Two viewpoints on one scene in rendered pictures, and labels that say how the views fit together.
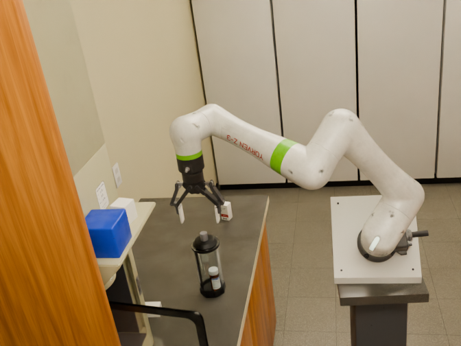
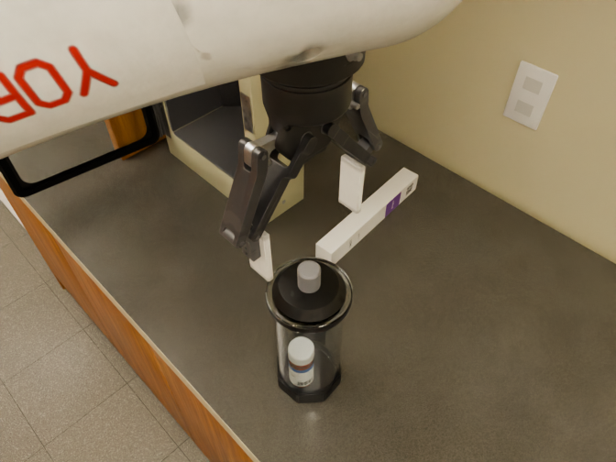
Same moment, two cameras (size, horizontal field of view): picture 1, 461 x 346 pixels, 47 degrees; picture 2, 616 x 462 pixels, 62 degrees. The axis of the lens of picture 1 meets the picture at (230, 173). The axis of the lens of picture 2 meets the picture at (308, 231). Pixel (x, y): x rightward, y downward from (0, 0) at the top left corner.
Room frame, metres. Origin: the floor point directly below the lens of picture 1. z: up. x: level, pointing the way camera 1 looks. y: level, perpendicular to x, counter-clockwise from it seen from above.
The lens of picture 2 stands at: (1.88, -0.18, 1.69)
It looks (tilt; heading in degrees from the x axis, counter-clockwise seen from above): 48 degrees down; 122
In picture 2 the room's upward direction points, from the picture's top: straight up
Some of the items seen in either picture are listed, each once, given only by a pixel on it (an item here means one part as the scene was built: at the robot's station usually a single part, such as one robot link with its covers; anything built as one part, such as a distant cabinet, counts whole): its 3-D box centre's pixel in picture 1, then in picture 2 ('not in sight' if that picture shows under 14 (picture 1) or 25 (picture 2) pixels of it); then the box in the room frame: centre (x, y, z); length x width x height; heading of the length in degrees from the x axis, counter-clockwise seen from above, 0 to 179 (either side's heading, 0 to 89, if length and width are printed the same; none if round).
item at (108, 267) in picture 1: (123, 245); not in sight; (1.28, 0.33, 1.46); 0.32 x 0.11 x 0.10; 167
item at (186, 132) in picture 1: (187, 134); not in sight; (1.69, 0.13, 1.60); 0.13 x 0.11 x 0.14; 134
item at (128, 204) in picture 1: (123, 211); not in sight; (1.33, 0.32, 1.54); 0.05 x 0.05 x 0.06; 65
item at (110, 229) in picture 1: (105, 233); not in sight; (1.20, 0.35, 1.55); 0.10 x 0.10 x 0.09; 77
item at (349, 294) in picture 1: (376, 273); not in sight; (1.68, -0.52, 0.92); 0.32 x 0.32 x 0.04; 82
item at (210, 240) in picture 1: (204, 239); (309, 285); (1.69, 0.13, 1.18); 0.09 x 0.09 x 0.07
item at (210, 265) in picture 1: (208, 265); (308, 334); (1.69, 0.13, 1.06); 0.11 x 0.11 x 0.21
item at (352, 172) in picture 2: (181, 213); (351, 184); (1.70, 0.20, 1.30); 0.03 x 0.01 x 0.07; 167
